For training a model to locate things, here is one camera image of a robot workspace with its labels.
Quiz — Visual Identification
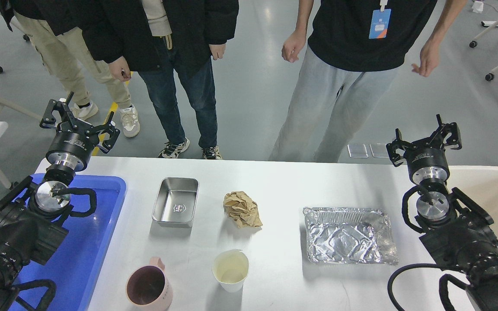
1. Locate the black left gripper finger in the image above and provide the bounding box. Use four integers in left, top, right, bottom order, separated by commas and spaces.
93, 123, 120, 154
39, 91, 79, 130

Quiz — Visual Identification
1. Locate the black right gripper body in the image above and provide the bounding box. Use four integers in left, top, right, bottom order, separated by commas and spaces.
403, 138, 450, 185

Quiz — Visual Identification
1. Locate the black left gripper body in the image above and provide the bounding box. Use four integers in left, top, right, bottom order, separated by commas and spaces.
45, 122, 105, 171

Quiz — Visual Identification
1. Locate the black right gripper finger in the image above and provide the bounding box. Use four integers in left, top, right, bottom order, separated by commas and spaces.
386, 128, 409, 167
430, 114, 462, 150

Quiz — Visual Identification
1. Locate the stainless steel rectangular container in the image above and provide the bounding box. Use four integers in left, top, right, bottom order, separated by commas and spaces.
152, 177, 199, 228

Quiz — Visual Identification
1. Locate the pink plastic mug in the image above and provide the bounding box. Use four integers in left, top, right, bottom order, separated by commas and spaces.
126, 257, 173, 311

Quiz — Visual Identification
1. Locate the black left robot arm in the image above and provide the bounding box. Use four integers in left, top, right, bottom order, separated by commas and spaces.
0, 92, 119, 311

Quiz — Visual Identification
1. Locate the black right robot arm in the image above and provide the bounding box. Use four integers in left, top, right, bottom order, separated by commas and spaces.
386, 114, 498, 311

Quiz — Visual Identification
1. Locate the person in khaki trousers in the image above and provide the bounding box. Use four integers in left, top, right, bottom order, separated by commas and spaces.
0, 0, 140, 137

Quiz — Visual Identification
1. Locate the person in grey trousers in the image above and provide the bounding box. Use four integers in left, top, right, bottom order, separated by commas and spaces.
269, 0, 468, 163

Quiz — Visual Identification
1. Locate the aluminium foil tray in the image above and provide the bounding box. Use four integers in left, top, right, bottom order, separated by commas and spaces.
303, 207, 399, 266

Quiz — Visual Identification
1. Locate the person in blue jeans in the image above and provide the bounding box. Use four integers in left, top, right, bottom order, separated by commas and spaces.
67, 0, 239, 160

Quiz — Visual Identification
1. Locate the blue plastic tray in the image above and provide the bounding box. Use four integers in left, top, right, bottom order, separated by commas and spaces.
8, 174, 126, 311

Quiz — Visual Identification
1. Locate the crumpled brown paper ball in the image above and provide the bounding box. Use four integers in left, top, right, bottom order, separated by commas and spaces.
223, 191, 263, 228

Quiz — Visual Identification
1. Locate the white paper cup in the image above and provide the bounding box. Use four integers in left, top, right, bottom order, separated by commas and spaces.
212, 249, 249, 293

